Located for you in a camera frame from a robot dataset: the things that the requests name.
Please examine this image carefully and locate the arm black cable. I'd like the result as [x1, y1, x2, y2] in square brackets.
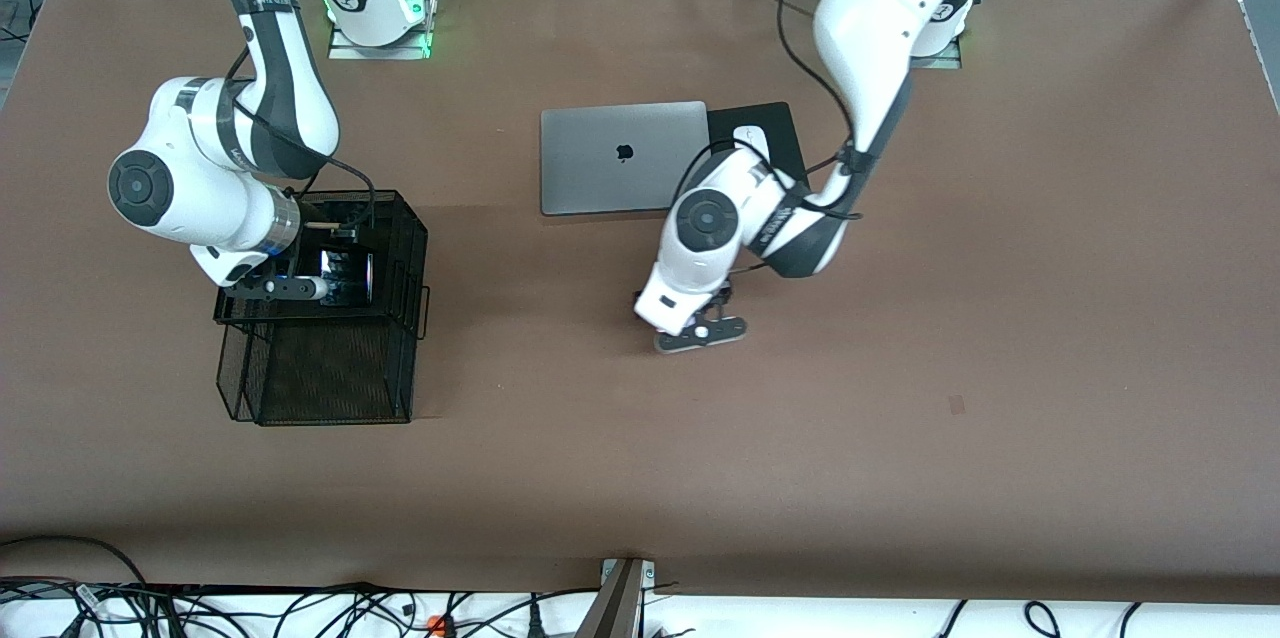
[668, 0, 866, 279]
[225, 38, 377, 234]

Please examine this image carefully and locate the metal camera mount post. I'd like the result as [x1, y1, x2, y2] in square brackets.
[578, 558, 658, 638]

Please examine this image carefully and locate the black mouse pad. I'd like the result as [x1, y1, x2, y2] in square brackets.
[706, 101, 813, 209]

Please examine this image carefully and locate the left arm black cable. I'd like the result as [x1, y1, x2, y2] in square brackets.
[668, 0, 866, 279]

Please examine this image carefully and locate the long black smartphone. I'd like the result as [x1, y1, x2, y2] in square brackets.
[318, 248, 377, 307]

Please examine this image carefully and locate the silver laptop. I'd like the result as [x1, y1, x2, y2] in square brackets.
[540, 101, 719, 217]

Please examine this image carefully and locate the black mesh desk organizer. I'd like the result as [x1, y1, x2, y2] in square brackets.
[215, 190, 431, 427]

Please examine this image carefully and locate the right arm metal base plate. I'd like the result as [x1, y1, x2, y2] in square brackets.
[328, 18, 434, 61]

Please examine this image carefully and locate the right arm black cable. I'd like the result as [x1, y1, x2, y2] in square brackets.
[225, 38, 377, 234]

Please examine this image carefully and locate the thick looped black cable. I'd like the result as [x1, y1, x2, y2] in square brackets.
[0, 536, 151, 638]

